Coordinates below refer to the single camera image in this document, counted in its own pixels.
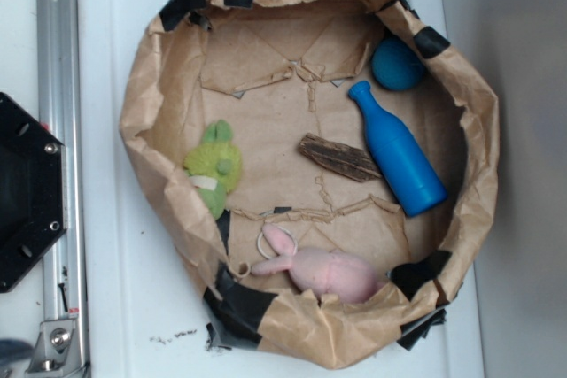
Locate brown wood chip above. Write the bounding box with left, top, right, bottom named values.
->
left=298, top=133, right=382, bottom=182

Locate green plush bunny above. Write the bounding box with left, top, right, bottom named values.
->
left=183, top=120, right=243, bottom=220

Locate pink plush bunny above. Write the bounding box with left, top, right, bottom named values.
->
left=251, top=223, right=385, bottom=304

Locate blue plastic bottle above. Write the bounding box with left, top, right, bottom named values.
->
left=348, top=81, right=447, bottom=217

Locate blue ball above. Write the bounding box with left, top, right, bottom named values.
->
left=371, top=37, right=425, bottom=91

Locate white rubber ring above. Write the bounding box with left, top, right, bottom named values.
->
left=257, top=228, right=295, bottom=259

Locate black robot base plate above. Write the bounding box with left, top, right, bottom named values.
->
left=1, top=93, right=66, bottom=294

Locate metal corner bracket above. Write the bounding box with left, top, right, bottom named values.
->
left=25, top=319, right=82, bottom=377

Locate aluminium extrusion rail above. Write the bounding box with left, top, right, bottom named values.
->
left=37, top=0, right=90, bottom=377

